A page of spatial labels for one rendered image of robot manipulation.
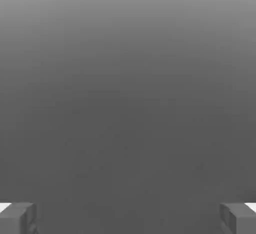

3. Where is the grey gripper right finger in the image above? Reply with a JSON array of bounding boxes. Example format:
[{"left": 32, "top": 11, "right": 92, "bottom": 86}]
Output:
[{"left": 219, "top": 202, "right": 256, "bottom": 234}]

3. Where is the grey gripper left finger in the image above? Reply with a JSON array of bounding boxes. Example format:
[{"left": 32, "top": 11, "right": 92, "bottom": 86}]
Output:
[{"left": 0, "top": 202, "right": 38, "bottom": 234}]

